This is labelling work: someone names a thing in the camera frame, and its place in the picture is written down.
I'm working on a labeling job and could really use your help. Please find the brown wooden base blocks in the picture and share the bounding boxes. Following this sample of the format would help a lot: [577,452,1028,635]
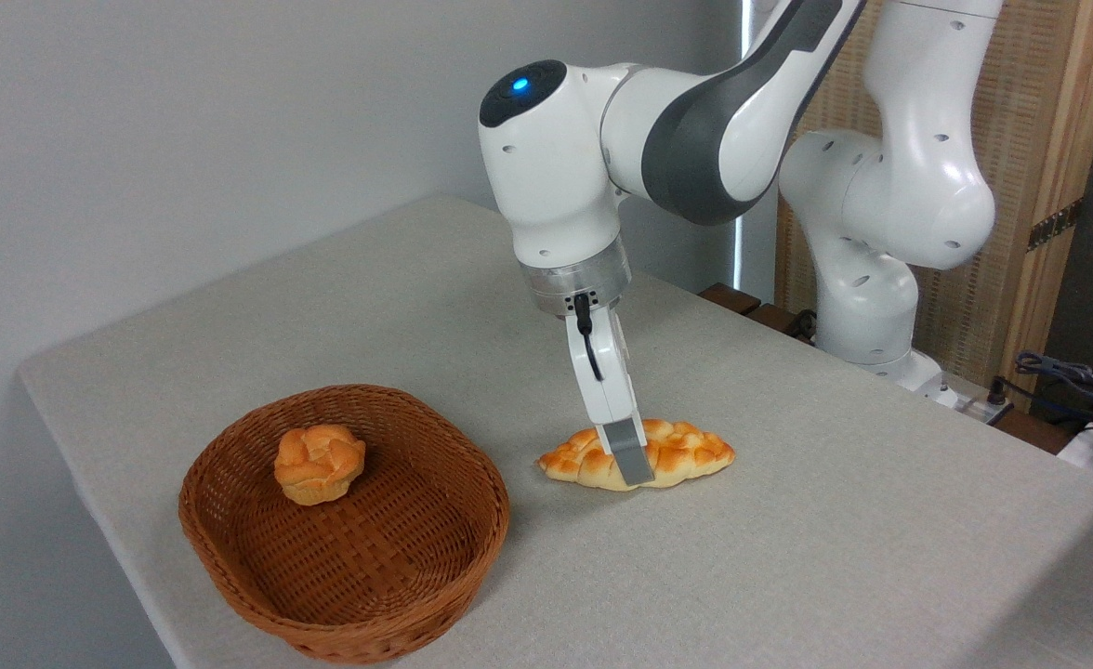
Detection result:
[700,283,819,347]

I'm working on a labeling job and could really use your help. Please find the round golden bread roll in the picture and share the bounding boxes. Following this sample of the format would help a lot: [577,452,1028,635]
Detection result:
[273,425,367,506]

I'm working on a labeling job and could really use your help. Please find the brown wicker basket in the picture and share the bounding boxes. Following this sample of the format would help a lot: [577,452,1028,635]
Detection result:
[178,385,511,664]

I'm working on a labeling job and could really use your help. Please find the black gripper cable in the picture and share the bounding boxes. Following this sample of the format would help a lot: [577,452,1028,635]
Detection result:
[573,292,605,384]

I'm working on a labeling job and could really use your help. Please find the long braided bread loaf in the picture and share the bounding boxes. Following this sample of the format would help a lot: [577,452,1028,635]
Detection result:
[536,418,736,492]

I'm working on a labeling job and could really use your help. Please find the metal screen hinge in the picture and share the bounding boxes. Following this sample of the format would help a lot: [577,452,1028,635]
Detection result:
[1028,199,1085,253]

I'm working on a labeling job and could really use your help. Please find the bundle of dark cables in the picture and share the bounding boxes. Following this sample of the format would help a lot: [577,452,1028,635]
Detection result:
[1014,350,1093,430]

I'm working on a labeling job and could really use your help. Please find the grey table cloth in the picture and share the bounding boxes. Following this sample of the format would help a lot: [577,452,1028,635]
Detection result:
[17,195,1093,669]

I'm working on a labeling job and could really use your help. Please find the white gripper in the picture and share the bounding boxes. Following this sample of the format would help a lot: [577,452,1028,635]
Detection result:
[562,307,656,487]

